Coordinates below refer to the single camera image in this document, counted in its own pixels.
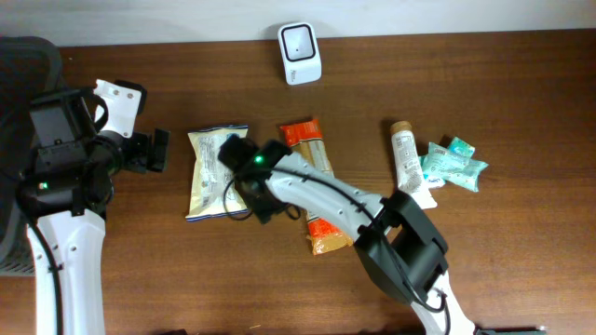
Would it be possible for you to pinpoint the white chips bag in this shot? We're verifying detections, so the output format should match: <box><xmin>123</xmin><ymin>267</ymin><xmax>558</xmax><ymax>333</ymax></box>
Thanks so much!
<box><xmin>186</xmin><ymin>125</ymin><xmax>249</xmax><ymax>222</ymax></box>

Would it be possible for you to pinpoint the San Remo spaghetti packet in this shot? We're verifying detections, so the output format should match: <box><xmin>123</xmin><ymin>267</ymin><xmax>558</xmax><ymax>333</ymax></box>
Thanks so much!
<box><xmin>279</xmin><ymin>119</ymin><xmax>353</xmax><ymax>255</ymax></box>

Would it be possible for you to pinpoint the white cream tube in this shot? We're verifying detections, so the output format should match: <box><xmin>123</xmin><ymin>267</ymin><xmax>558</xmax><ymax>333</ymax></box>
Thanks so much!
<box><xmin>390</xmin><ymin>121</ymin><xmax>438</xmax><ymax>209</ymax></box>

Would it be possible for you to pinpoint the teal wet wipes packet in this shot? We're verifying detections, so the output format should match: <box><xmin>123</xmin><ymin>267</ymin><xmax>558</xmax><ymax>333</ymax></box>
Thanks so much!
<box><xmin>422</xmin><ymin>142</ymin><xmax>489</xmax><ymax>193</ymax></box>

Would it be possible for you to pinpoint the teal tissue pack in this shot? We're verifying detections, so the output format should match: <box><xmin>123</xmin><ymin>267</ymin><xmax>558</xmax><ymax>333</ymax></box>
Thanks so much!
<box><xmin>419</xmin><ymin>155</ymin><xmax>446</xmax><ymax>190</ymax></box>
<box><xmin>447</xmin><ymin>137</ymin><xmax>476</xmax><ymax>158</ymax></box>

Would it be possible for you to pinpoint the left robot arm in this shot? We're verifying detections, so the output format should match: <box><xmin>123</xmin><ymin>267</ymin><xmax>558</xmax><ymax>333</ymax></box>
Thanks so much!
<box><xmin>13</xmin><ymin>80</ymin><xmax>169</xmax><ymax>334</ymax></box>

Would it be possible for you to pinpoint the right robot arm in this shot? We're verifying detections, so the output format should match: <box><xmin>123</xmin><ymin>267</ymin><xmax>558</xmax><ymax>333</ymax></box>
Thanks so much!
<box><xmin>218</xmin><ymin>135</ymin><xmax>478</xmax><ymax>334</ymax></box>

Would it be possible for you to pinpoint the white barcode scanner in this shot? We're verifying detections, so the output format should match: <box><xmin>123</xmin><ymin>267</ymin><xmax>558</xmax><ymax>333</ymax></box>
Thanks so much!
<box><xmin>278</xmin><ymin>22</ymin><xmax>322</xmax><ymax>86</ymax></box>

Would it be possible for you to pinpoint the grey plastic basket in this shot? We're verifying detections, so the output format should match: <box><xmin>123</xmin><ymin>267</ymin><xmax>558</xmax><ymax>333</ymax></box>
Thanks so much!
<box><xmin>1</xmin><ymin>37</ymin><xmax>61</xmax><ymax>276</ymax></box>

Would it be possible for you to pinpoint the black left camera cable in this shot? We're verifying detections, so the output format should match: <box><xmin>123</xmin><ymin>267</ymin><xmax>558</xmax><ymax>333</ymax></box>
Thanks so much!
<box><xmin>0</xmin><ymin>83</ymin><xmax>109</xmax><ymax>335</ymax></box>

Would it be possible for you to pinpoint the black camera cable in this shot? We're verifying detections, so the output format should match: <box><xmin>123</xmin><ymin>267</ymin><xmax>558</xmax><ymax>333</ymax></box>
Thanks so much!
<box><xmin>0</xmin><ymin>83</ymin><xmax>109</xmax><ymax>335</ymax></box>
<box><xmin>222</xmin><ymin>167</ymin><xmax>453</xmax><ymax>335</ymax></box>

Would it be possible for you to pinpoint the black right camera cable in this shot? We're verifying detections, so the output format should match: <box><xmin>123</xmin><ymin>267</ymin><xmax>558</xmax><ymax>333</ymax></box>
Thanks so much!
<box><xmin>222</xmin><ymin>167</ymin><xmax>453</xmax><ymax>335</ymax></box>

